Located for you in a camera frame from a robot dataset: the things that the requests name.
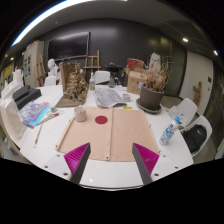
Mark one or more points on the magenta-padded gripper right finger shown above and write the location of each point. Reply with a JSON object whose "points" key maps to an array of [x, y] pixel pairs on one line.
{"points": [[146, 159]]}

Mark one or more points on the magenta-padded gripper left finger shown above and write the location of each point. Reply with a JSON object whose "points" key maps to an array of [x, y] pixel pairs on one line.
{"points": [[77, 158]]}

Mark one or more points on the white bottle with blue cap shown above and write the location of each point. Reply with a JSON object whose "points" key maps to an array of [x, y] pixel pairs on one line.
{"points": [[168, 133]]}

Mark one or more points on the beige canvas mat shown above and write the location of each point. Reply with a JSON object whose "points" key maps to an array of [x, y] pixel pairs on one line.
{"points": [[123, 133]]}

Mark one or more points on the white ceramic cup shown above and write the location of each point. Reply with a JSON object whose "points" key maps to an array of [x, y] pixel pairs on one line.
{"points": [[80, 114]]}

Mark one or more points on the flat round red coaster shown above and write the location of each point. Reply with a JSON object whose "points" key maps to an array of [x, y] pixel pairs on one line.
{"points": [[101, 120]]}

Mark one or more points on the thin wooden paintbrush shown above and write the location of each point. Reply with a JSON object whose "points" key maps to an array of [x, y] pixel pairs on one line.
{"points": [[37, 136]]}

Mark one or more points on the black backpack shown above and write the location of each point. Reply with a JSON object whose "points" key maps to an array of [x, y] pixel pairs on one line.
{"points": [[195, 138]]}

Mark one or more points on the white paper sheets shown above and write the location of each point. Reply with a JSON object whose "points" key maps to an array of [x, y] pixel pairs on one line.
{"points": [[175, 113]]}

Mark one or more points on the small paint jar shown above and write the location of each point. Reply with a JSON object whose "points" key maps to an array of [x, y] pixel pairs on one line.
{"points": [[53, 109]]}

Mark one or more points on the small yellow tag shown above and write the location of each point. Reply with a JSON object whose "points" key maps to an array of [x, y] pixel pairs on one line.
{"points": [[127, 107]]}

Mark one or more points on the dried plant in grey pot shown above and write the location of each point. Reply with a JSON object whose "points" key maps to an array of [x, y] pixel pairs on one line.
{"points": [[151, 96]]}

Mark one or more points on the colourful purple book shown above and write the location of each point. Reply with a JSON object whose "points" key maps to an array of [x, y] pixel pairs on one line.
{"points": [[33, 113]]}

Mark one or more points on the clear tape roll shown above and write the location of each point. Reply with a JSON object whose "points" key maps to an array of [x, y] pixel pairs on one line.
{"points": [[126, 97]]}

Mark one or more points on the white plastic chair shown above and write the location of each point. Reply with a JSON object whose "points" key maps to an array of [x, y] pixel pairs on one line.
{"points": [[50, 81], [101, 76], [188, 108], [204, 121]]}

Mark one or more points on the grey newspaper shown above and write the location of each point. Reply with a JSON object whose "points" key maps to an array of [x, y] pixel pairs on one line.
{"points": [[108, 96]]}

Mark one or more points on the white stretched canvas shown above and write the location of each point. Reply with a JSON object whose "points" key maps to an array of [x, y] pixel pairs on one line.
{"points": [[13, 121]]}

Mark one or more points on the clear spray bottle green label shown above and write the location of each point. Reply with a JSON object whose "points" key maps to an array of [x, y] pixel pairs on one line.
{"points": [[92, 83]]}

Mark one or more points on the brown cardboard box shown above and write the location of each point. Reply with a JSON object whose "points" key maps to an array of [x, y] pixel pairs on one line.
{"points": [[135, 82]]}

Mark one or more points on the black flat box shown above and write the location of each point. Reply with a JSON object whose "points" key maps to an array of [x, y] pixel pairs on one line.
{"points": [[26, 96]]}

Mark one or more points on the wooden figure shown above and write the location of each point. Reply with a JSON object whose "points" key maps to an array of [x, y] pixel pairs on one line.
{"points": [[197, 93]]}

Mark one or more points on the glass flask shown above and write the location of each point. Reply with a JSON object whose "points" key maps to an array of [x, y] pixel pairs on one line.
{"points": [[112, 82]]}

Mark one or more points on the white plaster bust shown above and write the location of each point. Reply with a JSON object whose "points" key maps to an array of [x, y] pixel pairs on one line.
{"points": [[52, 66]]}

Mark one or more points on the red box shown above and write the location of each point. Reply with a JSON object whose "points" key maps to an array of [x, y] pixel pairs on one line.
{"points": [[135, 64]]}

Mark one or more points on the wooden easel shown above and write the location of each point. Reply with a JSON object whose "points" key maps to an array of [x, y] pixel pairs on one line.
{"points": [[92, 63]]}

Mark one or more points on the white plaster statue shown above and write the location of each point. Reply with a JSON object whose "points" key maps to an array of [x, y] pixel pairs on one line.
{"points": [[154, 61]]}

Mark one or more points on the white cabinet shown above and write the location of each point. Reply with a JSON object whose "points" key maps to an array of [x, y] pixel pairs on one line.
{"points": [[31, 63]]}

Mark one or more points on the black wall screen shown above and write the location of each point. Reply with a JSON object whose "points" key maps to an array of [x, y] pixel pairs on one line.
{"points": [[68, 46]]}

